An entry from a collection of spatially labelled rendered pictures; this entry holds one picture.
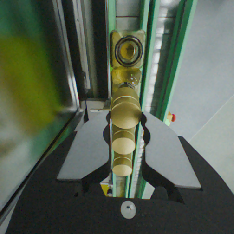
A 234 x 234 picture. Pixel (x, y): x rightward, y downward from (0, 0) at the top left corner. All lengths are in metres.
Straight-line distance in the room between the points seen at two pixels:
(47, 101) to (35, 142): 0.07
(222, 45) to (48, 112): 0.63
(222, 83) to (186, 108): 0.18
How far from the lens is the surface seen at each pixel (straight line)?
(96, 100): 0.45
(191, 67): 0.60
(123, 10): 0.40
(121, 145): 0.16
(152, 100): 0.44
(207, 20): 0.61
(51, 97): 0.22
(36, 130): 0.20
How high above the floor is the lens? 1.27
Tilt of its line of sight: 58 degrees down
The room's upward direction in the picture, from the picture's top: 174 degrees counter-clockwise
